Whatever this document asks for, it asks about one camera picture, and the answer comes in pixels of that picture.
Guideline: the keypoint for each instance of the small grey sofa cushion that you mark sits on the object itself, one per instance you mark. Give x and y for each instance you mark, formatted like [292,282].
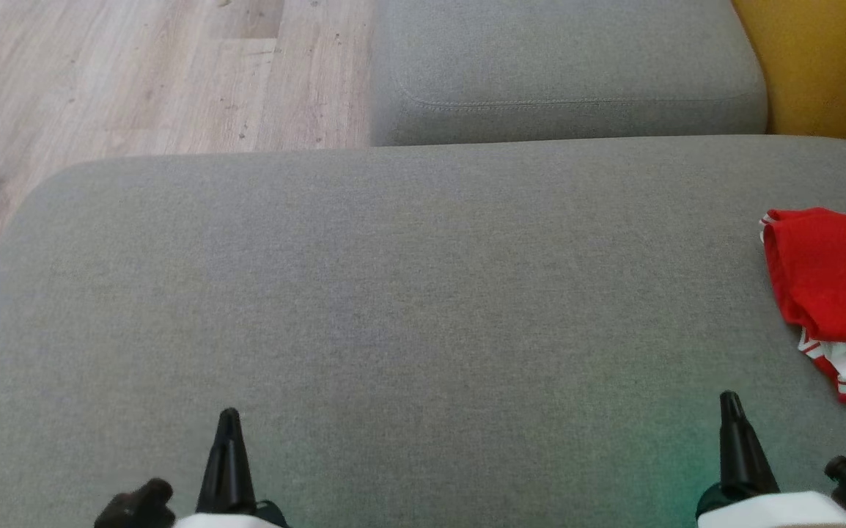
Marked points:
[562,59]

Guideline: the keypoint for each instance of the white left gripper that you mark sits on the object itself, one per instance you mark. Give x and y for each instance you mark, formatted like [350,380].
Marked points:
[225,522]

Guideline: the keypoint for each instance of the large grey sofa seat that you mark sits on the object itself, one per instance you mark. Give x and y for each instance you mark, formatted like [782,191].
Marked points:
[394,293]

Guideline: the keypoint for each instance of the yellow sofa cushion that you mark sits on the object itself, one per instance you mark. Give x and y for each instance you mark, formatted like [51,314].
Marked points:
[833,66]

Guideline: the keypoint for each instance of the red white shorts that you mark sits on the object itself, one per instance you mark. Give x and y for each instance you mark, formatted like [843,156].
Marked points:
[841,271]

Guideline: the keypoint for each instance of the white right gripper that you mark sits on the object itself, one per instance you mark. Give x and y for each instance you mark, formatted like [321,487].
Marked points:
[775,513]

